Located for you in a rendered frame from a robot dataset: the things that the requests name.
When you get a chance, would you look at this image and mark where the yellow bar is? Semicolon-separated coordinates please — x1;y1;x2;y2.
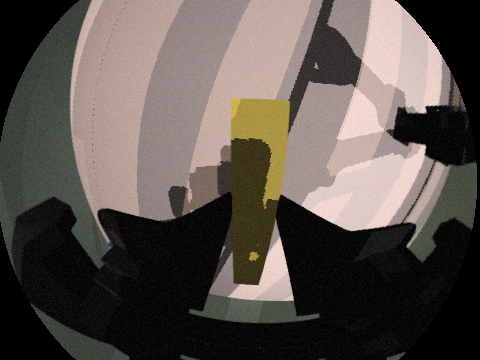
231;99;291;285

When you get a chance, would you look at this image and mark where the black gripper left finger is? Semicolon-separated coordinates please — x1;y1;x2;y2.
97;192;232;312

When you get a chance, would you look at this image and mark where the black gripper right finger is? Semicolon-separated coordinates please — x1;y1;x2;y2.
276;195;416;316

